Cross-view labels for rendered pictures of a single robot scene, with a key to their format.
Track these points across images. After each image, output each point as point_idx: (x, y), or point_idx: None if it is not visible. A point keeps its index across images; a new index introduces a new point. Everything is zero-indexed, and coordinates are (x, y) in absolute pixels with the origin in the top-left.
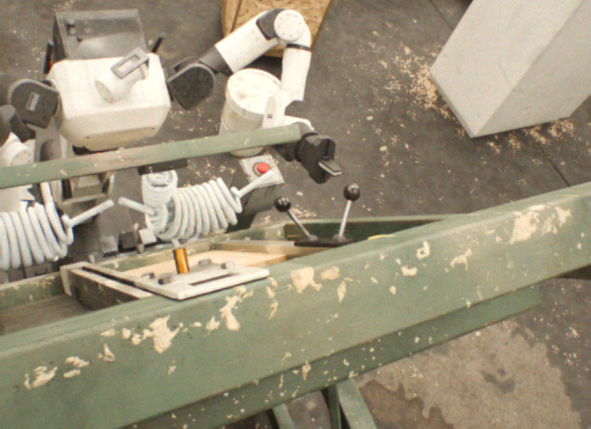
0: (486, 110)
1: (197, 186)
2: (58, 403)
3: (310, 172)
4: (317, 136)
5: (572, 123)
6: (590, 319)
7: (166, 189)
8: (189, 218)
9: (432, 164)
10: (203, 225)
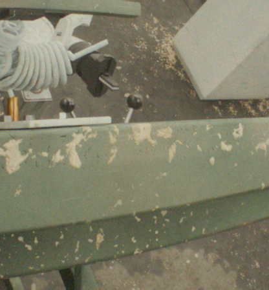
0: (216, 78)
1: (37, 44)
2: None
3: (88, 85)
4: (101, 55)
5: None
6: None
7: (17, 37)
8: (29, 68)
9: (167, 116)
10: (38, 79)
